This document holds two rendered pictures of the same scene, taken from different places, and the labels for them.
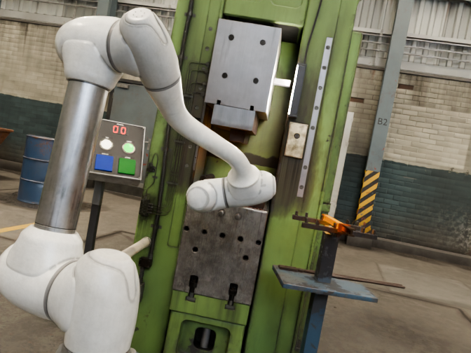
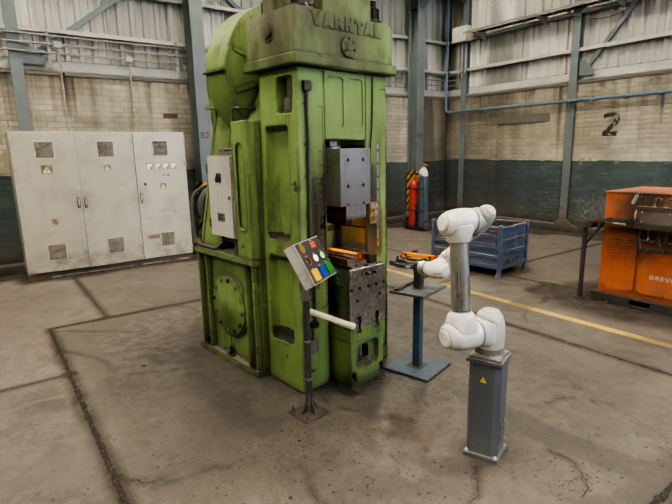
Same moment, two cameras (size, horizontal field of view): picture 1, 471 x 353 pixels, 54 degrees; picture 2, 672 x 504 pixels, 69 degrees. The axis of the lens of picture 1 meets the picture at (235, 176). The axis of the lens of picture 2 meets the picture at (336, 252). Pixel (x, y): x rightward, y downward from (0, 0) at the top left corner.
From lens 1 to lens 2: 2.81 m
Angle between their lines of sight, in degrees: 48
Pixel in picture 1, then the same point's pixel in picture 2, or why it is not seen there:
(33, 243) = (472, 319)
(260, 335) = not seen: hidden behind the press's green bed
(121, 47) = (484, 224)
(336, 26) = (379, 136)
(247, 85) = (359, 189)
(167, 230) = (320, 297)
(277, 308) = not seen: hidden behind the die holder
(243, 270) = (379, 300)
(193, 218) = (353, 283)
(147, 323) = (319, 362)
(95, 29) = (472, 218)
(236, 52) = (351, 169)
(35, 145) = not seen: outside the picture
